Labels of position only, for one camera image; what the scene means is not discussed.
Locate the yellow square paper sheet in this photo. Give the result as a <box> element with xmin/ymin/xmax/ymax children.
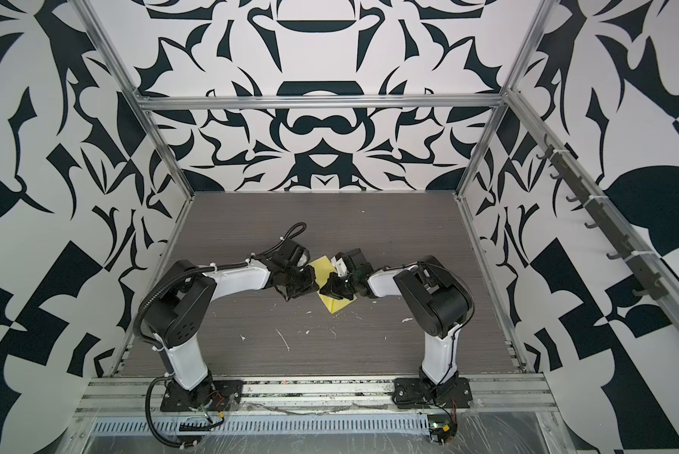
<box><xmin>309</xmin><ymin>255</ymin><xmax>357</xmax><ymax>314</ymax></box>

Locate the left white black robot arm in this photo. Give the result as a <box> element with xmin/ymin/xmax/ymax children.
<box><xmin>132</xmin><ymin>238</ymin><xmax>319</xmax><ymax>397</ymax></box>

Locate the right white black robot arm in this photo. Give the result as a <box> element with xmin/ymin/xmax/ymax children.
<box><xmin>320</xmin><ymin>249</ymin><xmax>475</xmax><ymax>396</ymax></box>

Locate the small green-lit electronics box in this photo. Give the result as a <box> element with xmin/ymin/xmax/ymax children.
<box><xmin>428</xmin><ymin>414</ymin><xmax>458</xmax><ymax>445</ymax></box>

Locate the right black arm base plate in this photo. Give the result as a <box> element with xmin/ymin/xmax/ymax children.
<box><xmin>392</xmin><ymin>376</ymin><xmax>473</xmax><ymax>410</ymax></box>

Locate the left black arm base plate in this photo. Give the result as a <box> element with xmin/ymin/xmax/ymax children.
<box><xmin>160</xmin><ymin>379</ymin><xmax>245</xmax><ymax>412</ymax></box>

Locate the white slotted cable duct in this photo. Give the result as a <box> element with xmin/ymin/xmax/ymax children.
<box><xmin>89</xmin><ymin>413</ymin><xmax>431</xmax><ymax>437</ymax></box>

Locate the left black corrugated cable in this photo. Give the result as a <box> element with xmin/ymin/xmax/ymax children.
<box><xmin>143</xmin><ymin>373</ymin><xmax>227</xmax><ymax>449</ymax></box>

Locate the aluminium front rail frame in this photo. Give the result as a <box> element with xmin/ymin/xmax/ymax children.
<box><xmin>75</xmin><ymin>374</ymin><xmax>557</xmax><ymax>416</ymax></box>

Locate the black wall hook rail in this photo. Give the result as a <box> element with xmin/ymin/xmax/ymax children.
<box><xmin>537</xmin><ymin>134</ymin><xmax>670</xmax><ymax>301</ymax></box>

